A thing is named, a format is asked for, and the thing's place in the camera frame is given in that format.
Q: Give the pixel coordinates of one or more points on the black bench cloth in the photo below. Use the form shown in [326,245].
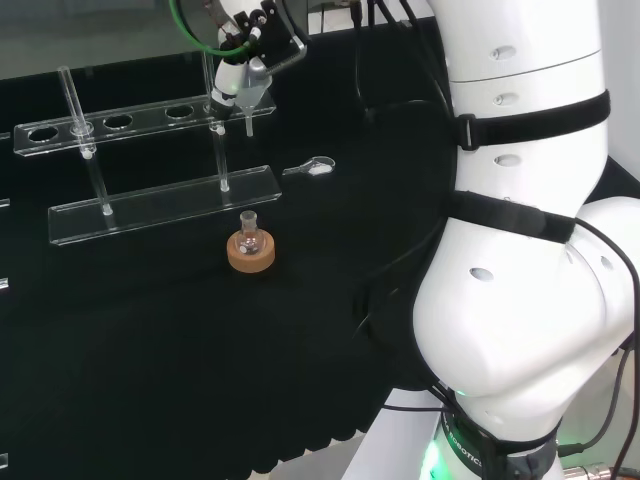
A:
[150,340]

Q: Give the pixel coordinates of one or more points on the clear acrylic funnel stand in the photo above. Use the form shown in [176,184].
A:
[165,202]

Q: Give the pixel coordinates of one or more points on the small round-bottom glass flask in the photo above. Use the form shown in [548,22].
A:
[248,240]

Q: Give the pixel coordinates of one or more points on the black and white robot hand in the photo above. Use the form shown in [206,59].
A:
[231,75]

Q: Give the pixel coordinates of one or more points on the glass weighing funnel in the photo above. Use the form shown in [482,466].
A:
[317,167]

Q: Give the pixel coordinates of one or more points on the clear plastic funnel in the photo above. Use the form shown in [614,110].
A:
[248,100]

